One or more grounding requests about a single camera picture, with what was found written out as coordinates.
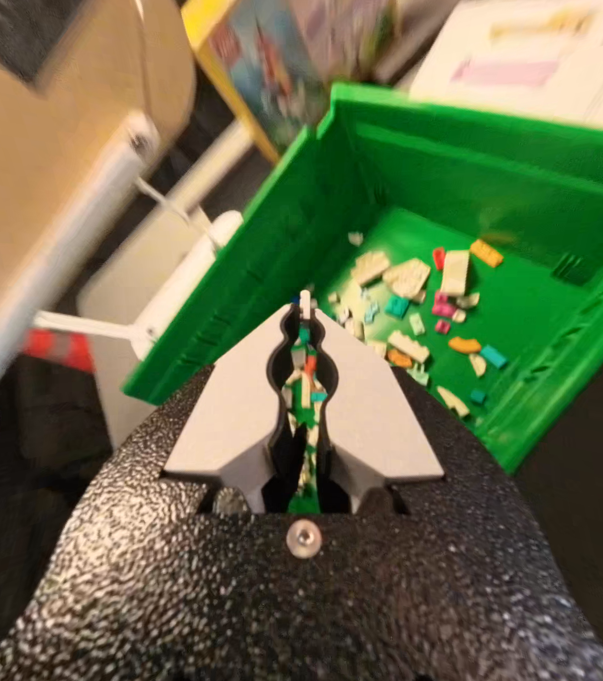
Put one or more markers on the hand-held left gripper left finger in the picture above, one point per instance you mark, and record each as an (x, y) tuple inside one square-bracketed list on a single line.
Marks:
[(221, 425)]

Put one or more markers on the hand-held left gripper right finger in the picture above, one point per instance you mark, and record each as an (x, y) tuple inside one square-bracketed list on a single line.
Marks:
[(381, 425)]

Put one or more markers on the thin white brick piece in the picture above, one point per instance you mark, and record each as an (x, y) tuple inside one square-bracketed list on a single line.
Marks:
[(305, 303)]

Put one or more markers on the pile of bricks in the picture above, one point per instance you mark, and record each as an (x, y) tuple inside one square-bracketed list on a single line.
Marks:
[(407, 276)]

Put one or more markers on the green plastic bin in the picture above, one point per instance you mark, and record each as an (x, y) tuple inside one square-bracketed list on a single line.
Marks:
[(546, 319)]

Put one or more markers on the yellow toy set box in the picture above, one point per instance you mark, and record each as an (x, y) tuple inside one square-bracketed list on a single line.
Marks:
[(274, 69)]

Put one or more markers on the white table base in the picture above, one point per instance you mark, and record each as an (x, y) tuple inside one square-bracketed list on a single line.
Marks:
[(136, 282)]

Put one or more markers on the red grey striped cone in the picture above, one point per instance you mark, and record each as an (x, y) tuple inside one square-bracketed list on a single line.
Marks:
[(56, 348)]

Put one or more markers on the thick instruction booklet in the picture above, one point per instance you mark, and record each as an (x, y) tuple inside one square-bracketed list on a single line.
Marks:
[(535, 58)]

